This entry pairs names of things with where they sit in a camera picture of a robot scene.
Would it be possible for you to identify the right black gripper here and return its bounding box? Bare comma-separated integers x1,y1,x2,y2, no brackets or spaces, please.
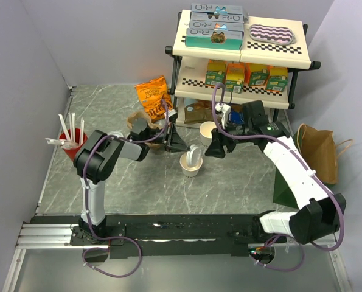
204,117,252,159

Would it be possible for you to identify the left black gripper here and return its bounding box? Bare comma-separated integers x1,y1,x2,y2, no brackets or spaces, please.
143,122,190,153

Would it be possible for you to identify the white plastic cup lid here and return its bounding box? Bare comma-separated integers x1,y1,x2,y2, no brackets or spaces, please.
186,144,202,167

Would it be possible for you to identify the white paper coffee cup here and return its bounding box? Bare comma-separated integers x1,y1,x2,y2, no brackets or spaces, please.
179,153,203,178

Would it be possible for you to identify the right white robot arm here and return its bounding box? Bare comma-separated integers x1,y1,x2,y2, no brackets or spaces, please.
206,100,346,250

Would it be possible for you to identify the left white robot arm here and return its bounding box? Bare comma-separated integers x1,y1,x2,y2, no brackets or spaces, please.
73,118,190,245

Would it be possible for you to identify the brown cardboard cup carrier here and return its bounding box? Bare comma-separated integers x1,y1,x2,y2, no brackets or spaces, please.
127,111,167,150

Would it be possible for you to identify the blue snack bag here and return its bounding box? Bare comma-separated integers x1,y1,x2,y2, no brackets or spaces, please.
229,111,244,125

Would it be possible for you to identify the brown snack bag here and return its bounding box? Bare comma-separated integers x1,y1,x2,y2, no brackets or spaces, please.
184,100,213,125

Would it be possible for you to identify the orange kettle chips bag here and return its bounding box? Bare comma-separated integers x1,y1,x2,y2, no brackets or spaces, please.
135,75,173,122

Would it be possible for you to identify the green juice carton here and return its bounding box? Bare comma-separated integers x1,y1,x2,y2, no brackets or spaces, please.
245,63,269,87
265,66,288,93
204,60,226,86

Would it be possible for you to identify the dark green paper bag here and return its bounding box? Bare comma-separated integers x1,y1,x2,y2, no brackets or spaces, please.
273,129,336,210

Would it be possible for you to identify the cream three-tier shelf rack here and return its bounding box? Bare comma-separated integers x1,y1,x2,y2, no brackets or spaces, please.
165,9,321,128

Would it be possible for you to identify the brown paper bag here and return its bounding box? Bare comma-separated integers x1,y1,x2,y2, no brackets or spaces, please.
293,123,353,186

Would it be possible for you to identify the red straw holder cup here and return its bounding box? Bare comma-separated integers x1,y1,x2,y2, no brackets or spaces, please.
59,128,88,161

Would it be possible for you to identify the teal front R&O box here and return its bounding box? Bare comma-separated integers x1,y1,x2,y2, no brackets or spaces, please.
185,28,243,50

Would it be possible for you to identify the purple wavy pattern pouch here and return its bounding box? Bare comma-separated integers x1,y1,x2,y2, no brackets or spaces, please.
249,24,296,46

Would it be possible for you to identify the grey back R&O box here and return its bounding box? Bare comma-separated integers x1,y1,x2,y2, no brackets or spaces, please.
190,3,249,23

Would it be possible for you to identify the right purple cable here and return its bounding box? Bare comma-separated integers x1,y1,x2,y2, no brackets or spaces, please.
211,82,346,272

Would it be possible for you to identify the purple cable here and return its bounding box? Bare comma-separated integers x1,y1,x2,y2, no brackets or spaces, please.
211,82,346,272
82,99,169,278

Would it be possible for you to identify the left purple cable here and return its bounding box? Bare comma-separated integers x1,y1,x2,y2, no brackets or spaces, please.
82,99,169,278

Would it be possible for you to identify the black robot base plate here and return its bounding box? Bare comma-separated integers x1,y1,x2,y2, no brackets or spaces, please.
30,214,272,259

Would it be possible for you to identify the aluminium rail frame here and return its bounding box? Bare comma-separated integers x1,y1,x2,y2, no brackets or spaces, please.
3,224,352,291

